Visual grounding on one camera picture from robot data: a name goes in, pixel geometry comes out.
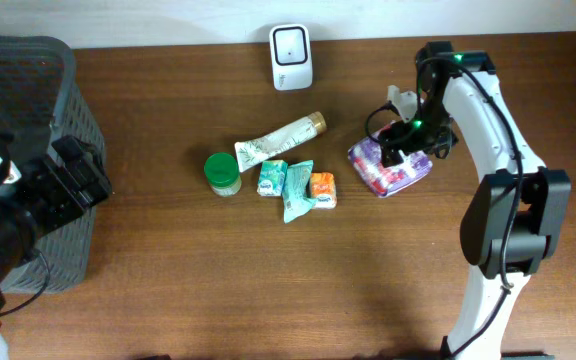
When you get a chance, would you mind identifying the red purple tissue pack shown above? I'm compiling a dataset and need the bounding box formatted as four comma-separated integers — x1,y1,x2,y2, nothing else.
348,137,433,198

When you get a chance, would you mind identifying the orange pocket tissue pack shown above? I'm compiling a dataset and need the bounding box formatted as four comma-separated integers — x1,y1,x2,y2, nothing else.
309,172,337,209

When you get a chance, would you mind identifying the teal wet wipes pouch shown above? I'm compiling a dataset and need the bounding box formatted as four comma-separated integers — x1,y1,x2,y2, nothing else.
282,160,316,223

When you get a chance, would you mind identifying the teal pocket tissue pack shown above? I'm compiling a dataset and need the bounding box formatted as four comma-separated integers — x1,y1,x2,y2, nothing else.
257,160,288,197

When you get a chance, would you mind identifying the white bamboo print tube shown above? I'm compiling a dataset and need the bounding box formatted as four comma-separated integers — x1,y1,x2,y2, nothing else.
234,112,327,173

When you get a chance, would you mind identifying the green lid glass jar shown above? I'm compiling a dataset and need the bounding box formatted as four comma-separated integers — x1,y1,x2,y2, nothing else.
204,152,242,197

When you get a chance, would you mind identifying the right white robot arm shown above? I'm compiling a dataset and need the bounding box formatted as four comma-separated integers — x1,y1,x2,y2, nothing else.
372,41,571,359

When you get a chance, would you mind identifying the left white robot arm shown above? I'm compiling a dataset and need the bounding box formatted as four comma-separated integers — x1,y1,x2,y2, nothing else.
0,113,112,359

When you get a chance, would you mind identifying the white barcode scanner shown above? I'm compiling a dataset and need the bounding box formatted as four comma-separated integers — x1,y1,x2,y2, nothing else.
269,24,313,91

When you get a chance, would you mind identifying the grey plastic mesh basket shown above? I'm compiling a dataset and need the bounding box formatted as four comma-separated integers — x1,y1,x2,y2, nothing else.
0,36,105,293

